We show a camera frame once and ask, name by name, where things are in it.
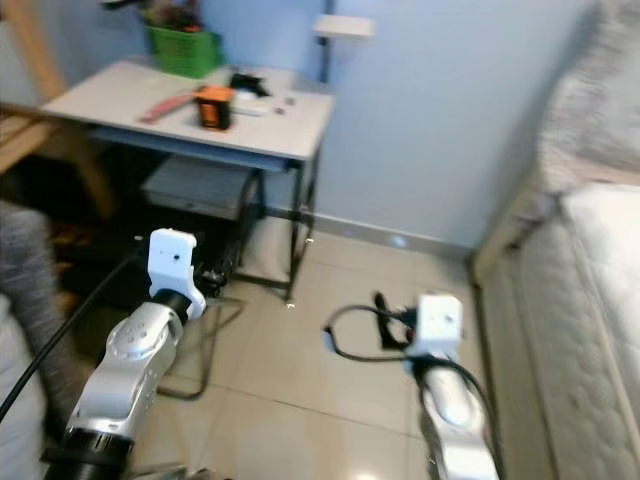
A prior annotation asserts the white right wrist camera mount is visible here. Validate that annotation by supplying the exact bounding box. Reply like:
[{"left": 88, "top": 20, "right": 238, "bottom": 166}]
[{"left": 406, "top": 292, "right": 465, "bottom": 362}]

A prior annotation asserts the white wall shelf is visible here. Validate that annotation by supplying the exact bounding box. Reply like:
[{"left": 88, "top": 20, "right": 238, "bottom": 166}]
[{"left": 312, "top": 13, "right": 377, "bottom": 85}]

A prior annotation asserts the grey fabric armchair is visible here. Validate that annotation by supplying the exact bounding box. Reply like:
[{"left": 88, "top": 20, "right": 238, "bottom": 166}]
[{"left": 0, "top": 199, "right": 93, "bottom": 480}]

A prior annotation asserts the wooden slatted bench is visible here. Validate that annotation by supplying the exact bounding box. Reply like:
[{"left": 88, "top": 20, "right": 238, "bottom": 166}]
[{"left": 0, "top": 103, "right": 118, "bottom": 218}]

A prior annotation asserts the grey box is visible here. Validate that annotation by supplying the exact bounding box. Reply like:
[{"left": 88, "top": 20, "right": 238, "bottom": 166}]
[{"left": 139, "top": 154, "right": 257, "bottom": 220}]

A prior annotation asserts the red flat packet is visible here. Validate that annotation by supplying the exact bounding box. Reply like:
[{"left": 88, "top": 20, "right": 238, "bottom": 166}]
[{"left": 139, "top": 89, "right": 200, "bottom": 126}]

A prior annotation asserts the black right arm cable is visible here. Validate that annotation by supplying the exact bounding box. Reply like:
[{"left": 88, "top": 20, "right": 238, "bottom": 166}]
[{"left": 322, "top": 302, "right": 411, "bottom": 364}]

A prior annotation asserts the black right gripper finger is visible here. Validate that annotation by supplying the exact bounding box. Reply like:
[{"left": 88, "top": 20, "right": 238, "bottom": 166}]
[{"left": 371, "top": 290, "right": 397, "bottom": 350}]

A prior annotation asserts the black gadget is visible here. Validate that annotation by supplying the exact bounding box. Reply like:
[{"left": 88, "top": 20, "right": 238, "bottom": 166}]
[{"left": 227, "top": 70, "right": 274, "bottom": 99}]

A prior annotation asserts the grey desk with black legs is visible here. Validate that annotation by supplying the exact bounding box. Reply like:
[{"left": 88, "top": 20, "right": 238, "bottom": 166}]
[{"left": 40, "top": 56, "right": 337, "bottom": 308}]

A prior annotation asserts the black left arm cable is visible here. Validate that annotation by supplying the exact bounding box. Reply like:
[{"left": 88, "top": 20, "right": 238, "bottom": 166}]
[{"left": 0, "top": 243, "right": 153, "bottom": 421}]

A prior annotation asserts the grey fuzzy blanket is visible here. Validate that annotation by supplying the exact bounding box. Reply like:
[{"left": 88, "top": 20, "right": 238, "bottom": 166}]
[{"left": 538, "top": 0, "right": 640, "bottom": 193}]

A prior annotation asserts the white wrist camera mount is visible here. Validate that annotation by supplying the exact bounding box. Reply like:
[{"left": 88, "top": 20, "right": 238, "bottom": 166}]
[
  {"left": 146, "top": 227, "right": 209, "bottom": 320},
  {"left": 406, "top": 292, "right": 465, "bottom": 362}
]

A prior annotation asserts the orange black device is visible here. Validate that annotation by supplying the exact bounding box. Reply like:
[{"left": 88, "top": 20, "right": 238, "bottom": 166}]
[{"left": 195, "top": 84, "right": 236, "bottom": 132}]

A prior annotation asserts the green plastic basket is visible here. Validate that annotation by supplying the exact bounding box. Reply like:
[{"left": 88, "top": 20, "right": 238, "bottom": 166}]
[{"left": 144, "top": 21, "right": 225, "bottom": 81}]

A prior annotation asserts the wooden post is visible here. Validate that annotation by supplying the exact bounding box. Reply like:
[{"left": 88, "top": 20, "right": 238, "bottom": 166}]
[{"left": 0, "top": 0, "right": 68, "bottom": 103}]

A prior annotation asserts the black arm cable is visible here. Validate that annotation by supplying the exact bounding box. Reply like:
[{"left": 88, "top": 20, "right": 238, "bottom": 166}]
[
  {"left": 322, "top": 302, "right": 411, "bottom": 364},
  {"left": 0, "top": 243, "right": 153, "bottom": 421}
]

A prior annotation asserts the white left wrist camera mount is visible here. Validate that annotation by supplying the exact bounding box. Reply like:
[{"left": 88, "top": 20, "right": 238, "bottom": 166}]
[{"left": 146, "top": 227, "right": 209, "bottom": 320}]

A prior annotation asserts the white quilted mattress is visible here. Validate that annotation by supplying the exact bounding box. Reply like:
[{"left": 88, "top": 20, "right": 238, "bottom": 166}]
[{"left": 468, "top": 180, "right": 640, "bottom": 480}]

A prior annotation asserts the small white flat item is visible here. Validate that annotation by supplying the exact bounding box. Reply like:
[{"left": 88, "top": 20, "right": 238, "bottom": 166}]
[{"left": 234, "top": 102, "right": 274, "bottom": 118}]

